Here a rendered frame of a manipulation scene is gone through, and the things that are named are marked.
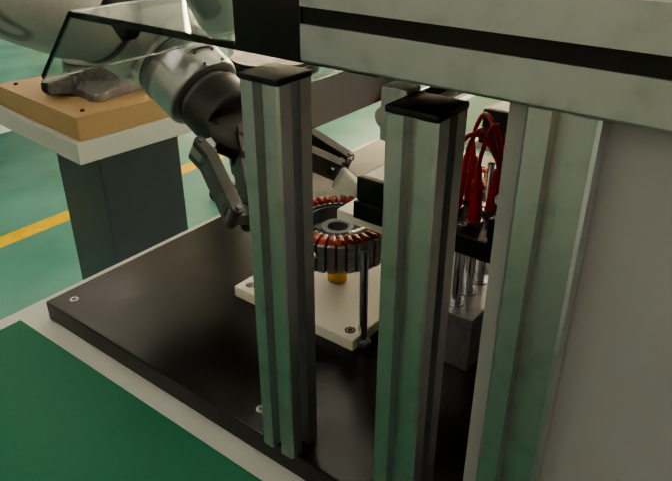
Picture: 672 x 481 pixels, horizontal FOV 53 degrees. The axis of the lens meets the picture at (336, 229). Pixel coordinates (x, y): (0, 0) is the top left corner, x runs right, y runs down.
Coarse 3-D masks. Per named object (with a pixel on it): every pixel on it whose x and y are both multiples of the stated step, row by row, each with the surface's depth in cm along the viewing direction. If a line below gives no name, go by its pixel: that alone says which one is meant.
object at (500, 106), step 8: (496, 104) 76; (504, 104) 76; (488, 112) 75; (496, 112) 74; (504, 112) 74; (488, 120) 75; (496, 120) 75; (504, 120) 74; (488, 128) 76; (504, 128) 74; (464, 144) 79; (480, 144) 77
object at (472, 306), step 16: (480, 288) 60; (464, 304) 58; (480, 304) 58; (448, 320) 57; (464, 320) 56; (480, 320) 57; (448, 336) 58; (464, 336) 57; (480, 336) 58; (448, 352) 58; (464, 352) 57; (464, 368) 58
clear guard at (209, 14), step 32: (160, 0) 52; (192, 0) 52; (224, 0) 52; (64, 32) 50; (96, 32) 52; (128, 32) 55; (160, 32) 43; (192, 32) 41; (224, 32) 41; (64, 64) 54; (96, 64) 57
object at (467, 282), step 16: (368, 176) 58; (368, 192) 58; (352, 208) 61; (368, 208) 58; (464, 208) 58; (368, 224) 60; (464, 224) 54; (464, 240) 53; (480, 240) 53; (464, 256) 55; (480, 256) 53; (464, 272) 58; (480, 272) 60; (464, 288) 59
